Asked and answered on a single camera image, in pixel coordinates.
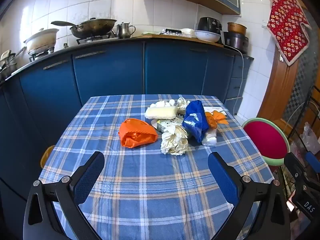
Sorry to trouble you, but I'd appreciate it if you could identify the gas stove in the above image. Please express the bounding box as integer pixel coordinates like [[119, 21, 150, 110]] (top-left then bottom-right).
[[28, 36, 118, 62]]

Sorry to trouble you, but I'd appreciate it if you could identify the bag of white cotton balls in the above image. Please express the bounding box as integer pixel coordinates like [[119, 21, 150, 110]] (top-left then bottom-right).
[[150, 99, 177, 108]]

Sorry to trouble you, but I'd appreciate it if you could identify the white and teal box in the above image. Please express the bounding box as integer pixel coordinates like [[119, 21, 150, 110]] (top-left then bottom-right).
[[204, 106, 228, 118]]

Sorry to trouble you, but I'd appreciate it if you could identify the wooden door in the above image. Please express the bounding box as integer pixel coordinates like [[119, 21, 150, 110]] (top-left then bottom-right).
[[257, 45, 320, 140]]

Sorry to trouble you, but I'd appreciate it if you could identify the orange foil wrapper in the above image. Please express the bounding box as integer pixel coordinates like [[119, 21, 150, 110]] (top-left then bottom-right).
[[205, 110, 229, 129]]

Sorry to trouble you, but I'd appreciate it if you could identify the clear plastic tray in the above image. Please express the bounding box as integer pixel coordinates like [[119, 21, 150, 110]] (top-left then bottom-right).
[[160, 29, 183, 36]]

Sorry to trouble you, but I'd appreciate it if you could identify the metal pot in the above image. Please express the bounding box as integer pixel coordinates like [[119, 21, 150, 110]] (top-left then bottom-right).
[[0, 50, 18, 80]]

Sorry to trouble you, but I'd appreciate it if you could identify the metal kettle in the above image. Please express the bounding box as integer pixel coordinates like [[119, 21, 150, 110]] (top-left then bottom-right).
[[117, 22, 136, 39]]

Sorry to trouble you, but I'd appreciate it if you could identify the cream foam packet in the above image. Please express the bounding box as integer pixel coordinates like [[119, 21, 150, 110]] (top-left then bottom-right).
[[145, 106, 178, 120]]

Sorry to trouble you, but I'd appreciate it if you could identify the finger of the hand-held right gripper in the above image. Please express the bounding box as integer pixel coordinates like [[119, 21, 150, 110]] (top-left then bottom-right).
[[304, 151, 320, 174], [284, 152, 315, 198]]

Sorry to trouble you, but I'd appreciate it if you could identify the large white bowl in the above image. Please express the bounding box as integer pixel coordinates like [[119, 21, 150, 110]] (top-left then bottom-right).
[[194, 30, 222, 43]]

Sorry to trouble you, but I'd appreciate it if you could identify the blue kitchen cabinet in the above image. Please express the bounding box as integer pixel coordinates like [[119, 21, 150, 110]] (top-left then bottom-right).
[[0, 36, 235, 180]]

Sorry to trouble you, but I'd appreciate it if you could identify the white plastic packet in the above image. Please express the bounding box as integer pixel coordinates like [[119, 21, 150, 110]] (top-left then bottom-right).
[[201, 127, 217, 146]]

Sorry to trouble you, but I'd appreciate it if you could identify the clear plastic bag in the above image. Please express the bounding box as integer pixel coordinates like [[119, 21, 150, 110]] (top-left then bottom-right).
[[300, 122, 320, 155]]

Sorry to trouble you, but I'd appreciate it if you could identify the black wok with lid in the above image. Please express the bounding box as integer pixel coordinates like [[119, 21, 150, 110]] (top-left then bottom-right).
[[51, 17, 117, 39]]

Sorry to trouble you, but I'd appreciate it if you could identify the orange plastic bag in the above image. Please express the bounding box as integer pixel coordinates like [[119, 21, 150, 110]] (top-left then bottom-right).
[[118, 118, 158, 148]]

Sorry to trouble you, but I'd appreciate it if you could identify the wooden stool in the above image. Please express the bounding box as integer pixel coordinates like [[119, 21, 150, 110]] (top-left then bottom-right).
[[40, 145, 56, 169]]

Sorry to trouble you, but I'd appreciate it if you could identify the blue plaid tablecloth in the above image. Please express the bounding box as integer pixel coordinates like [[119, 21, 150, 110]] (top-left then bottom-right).
[[39, 94, 275, 240]]

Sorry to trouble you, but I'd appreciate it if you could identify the red quilted cloth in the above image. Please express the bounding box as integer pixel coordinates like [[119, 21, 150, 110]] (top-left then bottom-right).
[[267, 0, 312, 67]]

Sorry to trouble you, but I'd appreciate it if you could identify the pale green medicine box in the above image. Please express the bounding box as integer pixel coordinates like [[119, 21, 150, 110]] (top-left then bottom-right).
[[151, 117, 184, 132]]

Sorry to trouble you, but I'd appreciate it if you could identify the crumpled white wrapper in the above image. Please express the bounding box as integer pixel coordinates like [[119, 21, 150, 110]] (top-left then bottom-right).
[[177, 97, 192, 115]]

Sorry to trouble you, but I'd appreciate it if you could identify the black air fryer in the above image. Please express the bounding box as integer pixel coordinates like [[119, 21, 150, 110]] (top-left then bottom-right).
[[195, 17, 223, 34]]

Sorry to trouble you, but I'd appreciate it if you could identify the white power cable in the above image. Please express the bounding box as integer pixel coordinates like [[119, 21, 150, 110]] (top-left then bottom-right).
[[224, 45, 245, 114]]

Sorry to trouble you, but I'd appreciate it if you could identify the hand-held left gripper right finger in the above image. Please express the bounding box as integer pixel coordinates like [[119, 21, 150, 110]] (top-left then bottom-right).
[[207, 151, 290, 240]]

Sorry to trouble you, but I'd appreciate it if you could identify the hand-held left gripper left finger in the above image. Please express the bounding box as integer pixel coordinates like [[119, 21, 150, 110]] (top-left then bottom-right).
[[23, 151, 105, 240]]

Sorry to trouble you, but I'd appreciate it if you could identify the blue drawer unit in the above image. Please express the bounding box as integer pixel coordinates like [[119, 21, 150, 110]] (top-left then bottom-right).
[[224, 54, 254, 115]]

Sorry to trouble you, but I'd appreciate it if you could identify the black wire rack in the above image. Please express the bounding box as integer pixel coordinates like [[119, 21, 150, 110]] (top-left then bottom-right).
[[286, 85, 320, 155]]

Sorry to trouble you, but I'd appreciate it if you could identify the thin grey hose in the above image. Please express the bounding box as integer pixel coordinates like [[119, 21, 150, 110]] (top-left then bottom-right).
[[286, 102, 308, 130]]

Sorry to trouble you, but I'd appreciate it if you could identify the crumpled white tissue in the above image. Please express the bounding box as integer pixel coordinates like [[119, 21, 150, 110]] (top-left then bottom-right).
[[161, 124, 189, 156]]

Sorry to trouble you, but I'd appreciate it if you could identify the dark rice cooker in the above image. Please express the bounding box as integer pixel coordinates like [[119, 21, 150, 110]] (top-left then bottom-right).
[[223, 31, 249, 52]]

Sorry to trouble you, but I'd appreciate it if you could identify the white cooking pot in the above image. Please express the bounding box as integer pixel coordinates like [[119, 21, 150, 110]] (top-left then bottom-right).
[[24, 28, 60, 53]]

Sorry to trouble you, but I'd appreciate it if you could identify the brown inner pot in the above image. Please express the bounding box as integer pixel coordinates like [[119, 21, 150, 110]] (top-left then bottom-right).
[[227, 22, 247, 36]]

